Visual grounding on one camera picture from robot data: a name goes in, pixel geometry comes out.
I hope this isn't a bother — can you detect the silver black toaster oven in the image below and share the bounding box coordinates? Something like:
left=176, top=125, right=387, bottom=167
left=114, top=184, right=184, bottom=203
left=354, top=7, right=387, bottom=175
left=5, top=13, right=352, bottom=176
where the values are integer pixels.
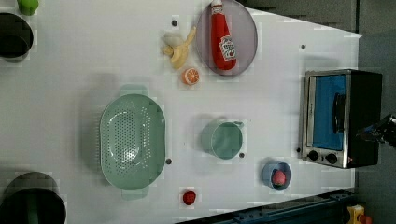
left=301, top=69, right=382, bottom=169

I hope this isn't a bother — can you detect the green mug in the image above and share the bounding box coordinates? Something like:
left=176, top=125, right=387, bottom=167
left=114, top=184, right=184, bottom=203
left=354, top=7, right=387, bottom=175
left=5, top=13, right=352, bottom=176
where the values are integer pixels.
left=201, top=119, right=244, bottom=160

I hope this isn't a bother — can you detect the red tomato toy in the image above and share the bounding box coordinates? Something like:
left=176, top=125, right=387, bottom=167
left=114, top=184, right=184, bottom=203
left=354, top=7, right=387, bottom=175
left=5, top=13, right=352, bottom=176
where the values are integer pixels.
left=182, top=190, right=196, bottom=205

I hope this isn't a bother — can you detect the red plush ketchup bottle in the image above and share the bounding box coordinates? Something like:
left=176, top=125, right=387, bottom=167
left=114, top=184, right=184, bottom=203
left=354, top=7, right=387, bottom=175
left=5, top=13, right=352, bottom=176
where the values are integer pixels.
left=210, top=0, right=236, bottom=70

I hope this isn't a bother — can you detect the blue metal frame rail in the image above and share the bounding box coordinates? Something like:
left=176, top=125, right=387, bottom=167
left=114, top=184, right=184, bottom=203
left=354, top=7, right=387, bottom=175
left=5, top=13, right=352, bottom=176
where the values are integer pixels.
left=177, top=190, right=356, bottom=224

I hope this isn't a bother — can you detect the black pot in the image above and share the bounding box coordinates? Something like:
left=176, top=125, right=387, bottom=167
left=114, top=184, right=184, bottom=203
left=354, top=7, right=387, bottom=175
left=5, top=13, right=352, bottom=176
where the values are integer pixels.
left=1, top=172, right=66, bottom=224
left=0, top=12, right=34, bottom=60

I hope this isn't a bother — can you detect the orange slice toy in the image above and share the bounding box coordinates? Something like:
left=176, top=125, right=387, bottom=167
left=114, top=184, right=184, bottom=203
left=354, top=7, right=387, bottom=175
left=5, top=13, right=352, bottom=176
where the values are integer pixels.
left=181, top=68, right=200, bottom=86

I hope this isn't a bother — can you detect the black pot upper left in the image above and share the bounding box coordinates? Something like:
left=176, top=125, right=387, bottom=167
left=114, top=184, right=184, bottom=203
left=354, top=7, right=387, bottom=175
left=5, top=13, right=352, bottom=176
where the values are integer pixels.
left=0, top=12, right=34, bottom=60

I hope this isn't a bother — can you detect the blue small bowl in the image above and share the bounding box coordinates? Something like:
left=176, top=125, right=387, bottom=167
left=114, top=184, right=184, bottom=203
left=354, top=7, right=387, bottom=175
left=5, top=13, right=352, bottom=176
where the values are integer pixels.
left=262, top=161, right=291, bottom=190

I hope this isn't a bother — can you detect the pink strawberry toy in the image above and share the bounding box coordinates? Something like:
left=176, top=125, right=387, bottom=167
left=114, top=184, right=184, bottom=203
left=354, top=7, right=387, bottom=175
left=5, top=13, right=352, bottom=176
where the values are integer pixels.
left=272, top=170, right=286, bottom=186

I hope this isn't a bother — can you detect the green perforated colander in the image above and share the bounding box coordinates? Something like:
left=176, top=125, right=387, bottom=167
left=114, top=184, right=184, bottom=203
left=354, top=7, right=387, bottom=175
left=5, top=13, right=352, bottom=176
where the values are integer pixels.
left=99, top=84, right=166, bottom=200

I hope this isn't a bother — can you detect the black pot lower left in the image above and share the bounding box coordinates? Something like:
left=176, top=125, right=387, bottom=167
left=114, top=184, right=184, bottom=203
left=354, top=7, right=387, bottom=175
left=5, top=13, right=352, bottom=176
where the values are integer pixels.
left=1, top=172, right=66, bottom=224

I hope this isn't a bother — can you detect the yellow plush peeled banana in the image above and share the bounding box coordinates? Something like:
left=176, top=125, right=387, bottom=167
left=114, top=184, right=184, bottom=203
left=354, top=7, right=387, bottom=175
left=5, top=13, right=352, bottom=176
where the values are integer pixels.
left=162, top=26, right=196, bottom=70

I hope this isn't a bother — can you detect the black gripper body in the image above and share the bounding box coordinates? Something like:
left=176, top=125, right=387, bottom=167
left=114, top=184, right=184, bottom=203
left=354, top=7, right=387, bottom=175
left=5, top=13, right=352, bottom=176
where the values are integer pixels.
left=356, top=114, right=396, bottom=147

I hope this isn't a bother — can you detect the green pepper toy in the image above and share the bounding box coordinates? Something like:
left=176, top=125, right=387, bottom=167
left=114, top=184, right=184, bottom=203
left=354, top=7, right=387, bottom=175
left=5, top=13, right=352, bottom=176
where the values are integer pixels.
left=17, top=0, right=39, bottom=16

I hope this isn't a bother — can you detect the grey round plate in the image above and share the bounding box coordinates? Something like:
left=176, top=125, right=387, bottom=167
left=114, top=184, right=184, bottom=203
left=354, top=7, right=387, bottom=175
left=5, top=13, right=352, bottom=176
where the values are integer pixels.
left=195, top=0, right=258, bottom=76

